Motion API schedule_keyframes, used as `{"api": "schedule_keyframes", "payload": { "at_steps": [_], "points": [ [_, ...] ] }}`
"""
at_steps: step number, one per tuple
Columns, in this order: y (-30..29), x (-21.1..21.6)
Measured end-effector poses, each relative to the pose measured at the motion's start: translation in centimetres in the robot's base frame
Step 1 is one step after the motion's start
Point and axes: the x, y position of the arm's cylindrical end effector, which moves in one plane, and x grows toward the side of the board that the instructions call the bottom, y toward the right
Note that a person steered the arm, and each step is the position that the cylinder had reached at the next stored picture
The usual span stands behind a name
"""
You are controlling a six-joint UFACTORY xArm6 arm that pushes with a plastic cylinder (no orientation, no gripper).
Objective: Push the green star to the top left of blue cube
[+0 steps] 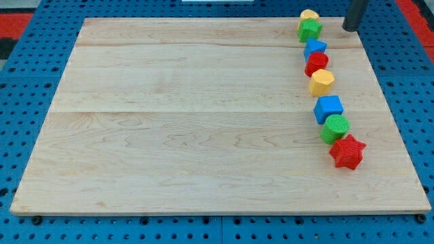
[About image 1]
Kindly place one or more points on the blue triangle block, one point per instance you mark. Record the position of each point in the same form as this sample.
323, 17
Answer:
313, 45

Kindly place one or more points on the green star block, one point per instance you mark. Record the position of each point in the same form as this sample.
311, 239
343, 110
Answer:
309, 29

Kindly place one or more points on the yellow hexagon block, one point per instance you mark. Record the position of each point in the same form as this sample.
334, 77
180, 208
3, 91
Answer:
321, 82

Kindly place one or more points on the wooden board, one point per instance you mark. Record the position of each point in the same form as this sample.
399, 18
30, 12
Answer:
211, 116

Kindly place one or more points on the green cylinder block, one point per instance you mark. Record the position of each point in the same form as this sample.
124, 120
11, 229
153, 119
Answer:
335, 127

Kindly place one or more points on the red star block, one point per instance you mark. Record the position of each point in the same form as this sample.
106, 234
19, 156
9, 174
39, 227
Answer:
347, 152

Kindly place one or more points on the blue cube block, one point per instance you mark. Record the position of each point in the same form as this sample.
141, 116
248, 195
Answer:
326, 106

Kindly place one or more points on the red cylinder block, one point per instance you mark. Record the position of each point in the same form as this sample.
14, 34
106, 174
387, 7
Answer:
316, 61

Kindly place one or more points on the yellow heart block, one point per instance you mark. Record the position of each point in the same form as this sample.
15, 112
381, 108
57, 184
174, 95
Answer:
308, 14

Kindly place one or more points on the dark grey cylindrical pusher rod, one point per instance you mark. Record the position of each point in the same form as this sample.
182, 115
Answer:
354, 16

